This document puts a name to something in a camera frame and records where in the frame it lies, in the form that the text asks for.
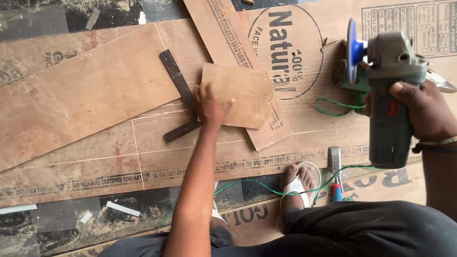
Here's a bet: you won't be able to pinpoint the white sandal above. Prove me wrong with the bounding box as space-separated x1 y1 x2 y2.
276 161 322 232

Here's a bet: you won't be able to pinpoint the chisel with red-blue handle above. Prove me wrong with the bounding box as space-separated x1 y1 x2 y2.
328 146 344 203

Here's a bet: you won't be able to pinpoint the long printed plywood strip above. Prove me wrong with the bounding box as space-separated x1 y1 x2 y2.
183 0 293 152

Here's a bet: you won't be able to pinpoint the large printed plywood sheet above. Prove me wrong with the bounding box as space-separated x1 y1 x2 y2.
0 0 457 210

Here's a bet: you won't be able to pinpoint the person's dark trousers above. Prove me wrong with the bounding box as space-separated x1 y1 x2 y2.
98 200 457 257

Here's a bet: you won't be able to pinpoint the grey angle grinder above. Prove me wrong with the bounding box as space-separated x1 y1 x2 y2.
346 18 431 170

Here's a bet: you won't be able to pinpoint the black steel try square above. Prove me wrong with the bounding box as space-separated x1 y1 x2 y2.
159 49 204 144

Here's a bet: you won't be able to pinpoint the person's right foot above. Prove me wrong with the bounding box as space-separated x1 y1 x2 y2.
280 163 315 234

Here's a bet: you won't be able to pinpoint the white laminate strip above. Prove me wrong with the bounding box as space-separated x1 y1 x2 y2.
106 201 141 217
0 204 38 215

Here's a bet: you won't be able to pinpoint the person's left hand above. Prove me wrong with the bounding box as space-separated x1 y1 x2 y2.
193 83 236 126

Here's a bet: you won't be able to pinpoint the grey laminate strip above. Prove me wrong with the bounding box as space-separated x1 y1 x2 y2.
84 8 101 31

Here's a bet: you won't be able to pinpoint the green power cable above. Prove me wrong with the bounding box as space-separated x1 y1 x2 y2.
316 98 367 118
157 164 383 230

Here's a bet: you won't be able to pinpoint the small rectangular plywood piece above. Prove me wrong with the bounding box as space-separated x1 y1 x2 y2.
200 63 276 130

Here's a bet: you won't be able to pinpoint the plywood sheet with large lettering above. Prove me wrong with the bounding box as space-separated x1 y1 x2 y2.
54 162 428 257

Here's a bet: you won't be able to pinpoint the person's right hand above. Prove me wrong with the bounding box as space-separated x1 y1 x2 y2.
362 80 457 143

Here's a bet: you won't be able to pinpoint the beaded bracelet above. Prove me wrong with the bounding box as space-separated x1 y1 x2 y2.
418 136 457 146

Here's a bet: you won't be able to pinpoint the black wristband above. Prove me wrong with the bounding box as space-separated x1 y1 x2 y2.
412 142 457 154

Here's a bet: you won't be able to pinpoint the wide plain plywood plank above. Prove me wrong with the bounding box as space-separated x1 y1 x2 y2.
0 23 212 173

